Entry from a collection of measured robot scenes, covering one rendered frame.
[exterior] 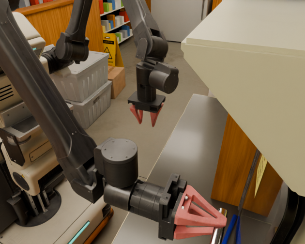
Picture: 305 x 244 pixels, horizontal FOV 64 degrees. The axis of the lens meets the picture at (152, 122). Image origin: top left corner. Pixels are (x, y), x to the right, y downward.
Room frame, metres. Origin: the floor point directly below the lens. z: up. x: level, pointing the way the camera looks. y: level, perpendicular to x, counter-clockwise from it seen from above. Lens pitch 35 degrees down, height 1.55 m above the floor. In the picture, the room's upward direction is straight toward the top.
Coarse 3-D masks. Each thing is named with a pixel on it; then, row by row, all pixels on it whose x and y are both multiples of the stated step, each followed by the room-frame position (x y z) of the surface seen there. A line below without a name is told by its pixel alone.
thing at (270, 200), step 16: (256, 176) 0.31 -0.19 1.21; (272, 176) 0.20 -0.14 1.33; (272, 192) 0.18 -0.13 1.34; (288, 192) 0.13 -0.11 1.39; (256, 208) 0.22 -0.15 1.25; (272, 208) 0.15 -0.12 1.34; (288, 208) 0.12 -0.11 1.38; (240, 224) 0.31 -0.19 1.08; (256, 224) 0.19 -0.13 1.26; (272, 224) 0.13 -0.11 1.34; (288, 224) 0.12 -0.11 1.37; (240, 240) 0.25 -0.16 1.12; (256, 240) 0.16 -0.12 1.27; (272, 240) 0.12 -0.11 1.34
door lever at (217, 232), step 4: (220, 208) 0.25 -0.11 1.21; (220, 212) 0.24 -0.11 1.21; (224, 212) 0.24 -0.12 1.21; (216, 228) 0.21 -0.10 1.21; (220, 228) 0.21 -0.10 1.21; (224, 228) 0.21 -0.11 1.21; (216, 232) 0.21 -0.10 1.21; (220, 232) 0.21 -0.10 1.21; (212, 236) 0.20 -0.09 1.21; (216, 236) 0.20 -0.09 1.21; (220, 236) 0.20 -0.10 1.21; (212, 240) 0.20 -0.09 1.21; (216, 240) 0.19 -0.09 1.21; (220, 240) 0.20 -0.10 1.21
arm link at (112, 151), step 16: (112, 144) 0.30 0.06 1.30; (128, 144) 0.30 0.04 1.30; (96, 160) 0.30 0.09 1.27; (112, 160) 0.27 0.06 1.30; (128, 160) 0.27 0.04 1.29; (96, 176) 0.29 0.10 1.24; (112, 176) 0.27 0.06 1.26; (128, 176) 0.27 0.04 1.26; (80, 192) 0.29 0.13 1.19; (96, 192) 0.28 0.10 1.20
